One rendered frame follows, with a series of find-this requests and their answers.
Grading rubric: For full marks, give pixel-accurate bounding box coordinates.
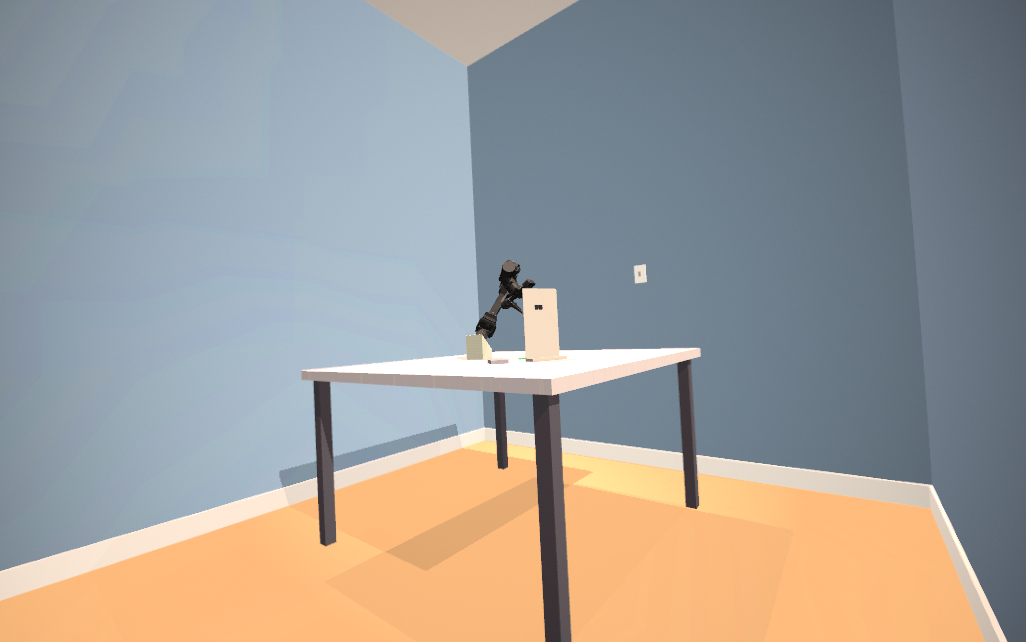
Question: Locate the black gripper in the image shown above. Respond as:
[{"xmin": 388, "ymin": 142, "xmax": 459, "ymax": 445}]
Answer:
[{"xmin": 501, "ymin": 279, "xmax": 535, "ymax": 313}]

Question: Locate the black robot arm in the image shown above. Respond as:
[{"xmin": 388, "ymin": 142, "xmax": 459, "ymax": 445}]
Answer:
[{"xmin": 475, "ymin": 260, "xmax": 520, "ymax": 340}]

